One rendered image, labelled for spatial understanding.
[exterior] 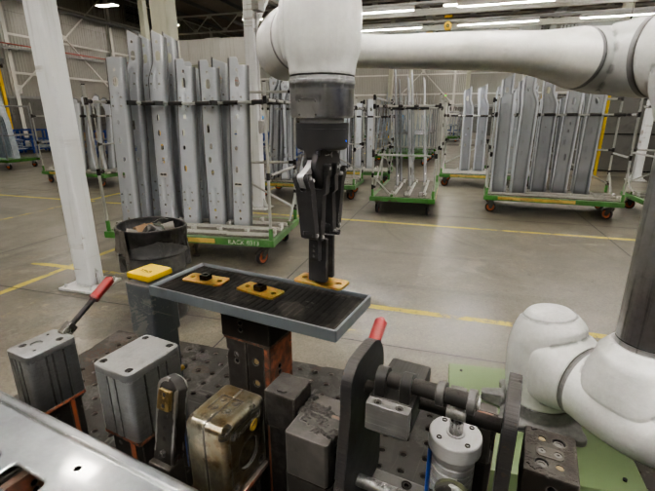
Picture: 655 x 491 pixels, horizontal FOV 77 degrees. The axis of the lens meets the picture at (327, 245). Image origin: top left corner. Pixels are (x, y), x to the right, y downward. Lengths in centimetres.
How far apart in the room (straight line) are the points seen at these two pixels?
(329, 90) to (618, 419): 74
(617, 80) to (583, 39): 9
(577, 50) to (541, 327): 53
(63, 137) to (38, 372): 319
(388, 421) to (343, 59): 43
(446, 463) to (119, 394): 45
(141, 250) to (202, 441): 252
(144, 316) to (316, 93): 56
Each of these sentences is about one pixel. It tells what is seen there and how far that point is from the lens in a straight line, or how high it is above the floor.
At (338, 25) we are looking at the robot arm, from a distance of 57.
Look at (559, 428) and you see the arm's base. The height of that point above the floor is 79.
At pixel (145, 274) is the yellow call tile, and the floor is 116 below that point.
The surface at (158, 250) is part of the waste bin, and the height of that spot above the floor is 58.
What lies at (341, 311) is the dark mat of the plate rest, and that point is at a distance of 66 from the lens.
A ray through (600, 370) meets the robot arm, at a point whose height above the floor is 101.
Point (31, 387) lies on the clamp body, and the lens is 92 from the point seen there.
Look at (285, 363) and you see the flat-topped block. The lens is 78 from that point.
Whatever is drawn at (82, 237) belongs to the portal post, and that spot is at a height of 48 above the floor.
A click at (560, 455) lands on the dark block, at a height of 112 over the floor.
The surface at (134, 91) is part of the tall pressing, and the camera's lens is 515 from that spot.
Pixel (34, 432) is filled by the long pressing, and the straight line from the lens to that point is 81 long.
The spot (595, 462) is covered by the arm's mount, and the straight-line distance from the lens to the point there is 111.
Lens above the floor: 145
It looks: 17 degrees down
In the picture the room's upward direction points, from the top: straight up
